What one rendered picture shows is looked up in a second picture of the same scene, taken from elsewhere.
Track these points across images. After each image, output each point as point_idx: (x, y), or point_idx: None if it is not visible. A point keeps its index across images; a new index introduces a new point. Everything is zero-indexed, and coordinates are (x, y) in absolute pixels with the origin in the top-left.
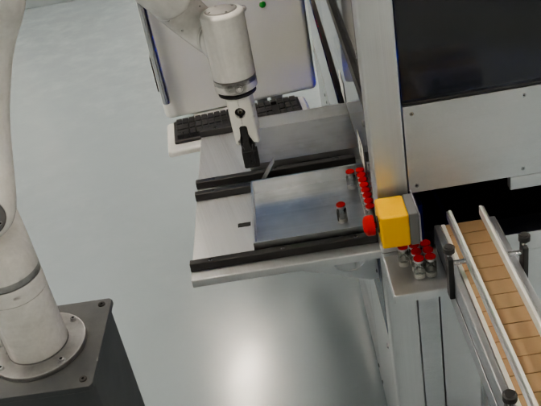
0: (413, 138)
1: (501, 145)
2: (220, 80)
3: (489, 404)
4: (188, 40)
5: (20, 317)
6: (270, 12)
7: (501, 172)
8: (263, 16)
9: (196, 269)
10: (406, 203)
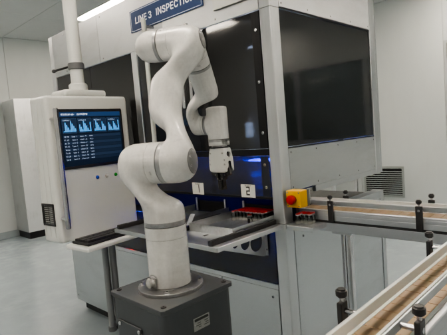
0: (291, 163)
1: (312, 169)
2: (220, 137)
3: (352, 278)
4: (193, 125)
5: (184, 245)
6: (119, 179)
7: (313, 182)
8: (116, 181)
9: (213, 244)
10: (299, 189)
